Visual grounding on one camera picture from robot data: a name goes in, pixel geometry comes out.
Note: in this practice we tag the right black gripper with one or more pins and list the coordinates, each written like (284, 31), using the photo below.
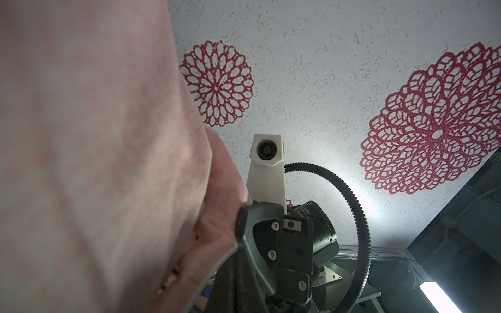
(286, 253)

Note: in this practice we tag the pink good night pillow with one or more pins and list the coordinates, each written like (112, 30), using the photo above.
(115, 197)

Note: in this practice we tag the ceiling light fixture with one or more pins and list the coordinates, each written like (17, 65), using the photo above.
(438, 298)

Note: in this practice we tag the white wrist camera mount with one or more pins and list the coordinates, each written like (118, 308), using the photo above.
(265, 180)

